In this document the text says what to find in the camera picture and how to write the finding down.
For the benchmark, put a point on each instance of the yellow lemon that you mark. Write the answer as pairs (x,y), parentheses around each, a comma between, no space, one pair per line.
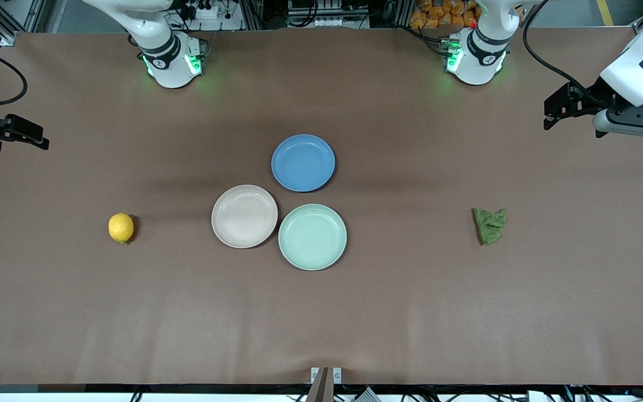
(121,228)

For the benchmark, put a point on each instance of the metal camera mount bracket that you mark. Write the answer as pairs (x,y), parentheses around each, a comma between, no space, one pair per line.
(326,385)

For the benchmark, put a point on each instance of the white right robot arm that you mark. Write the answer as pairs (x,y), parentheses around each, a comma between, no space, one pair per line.
(171,67)

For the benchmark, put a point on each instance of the white socket strip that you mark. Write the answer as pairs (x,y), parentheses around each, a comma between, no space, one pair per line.
(341,23)

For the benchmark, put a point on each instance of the pink plate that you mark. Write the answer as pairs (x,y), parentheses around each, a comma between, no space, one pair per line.
(244,216)

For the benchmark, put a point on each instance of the brown table cover sheet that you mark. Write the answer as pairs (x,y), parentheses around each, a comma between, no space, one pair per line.
(411,312)

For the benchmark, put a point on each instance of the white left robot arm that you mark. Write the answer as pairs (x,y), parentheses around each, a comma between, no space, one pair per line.
(478,64)

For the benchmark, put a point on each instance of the light green plate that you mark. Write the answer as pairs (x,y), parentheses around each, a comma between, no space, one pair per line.
(312,237)

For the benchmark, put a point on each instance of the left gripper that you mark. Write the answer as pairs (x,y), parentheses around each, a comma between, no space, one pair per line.
(594,96)

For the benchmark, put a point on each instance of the blue plate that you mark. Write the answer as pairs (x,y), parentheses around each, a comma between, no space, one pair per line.
(303,163)

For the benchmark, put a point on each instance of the green lettuce leaf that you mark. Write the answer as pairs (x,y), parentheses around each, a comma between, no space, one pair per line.
(490,226)

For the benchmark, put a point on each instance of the white power strip with plugs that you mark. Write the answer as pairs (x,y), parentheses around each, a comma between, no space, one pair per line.
(210,10)

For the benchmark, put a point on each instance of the bag of orange items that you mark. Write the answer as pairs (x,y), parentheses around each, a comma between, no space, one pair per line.
(438,14)

